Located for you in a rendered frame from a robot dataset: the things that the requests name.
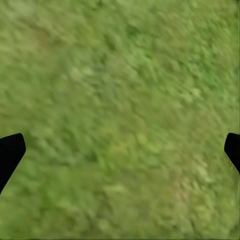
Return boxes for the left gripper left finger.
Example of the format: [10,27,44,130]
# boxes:
[0,133,26,193]

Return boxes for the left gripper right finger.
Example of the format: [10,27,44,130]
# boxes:
[224,132,240,173]

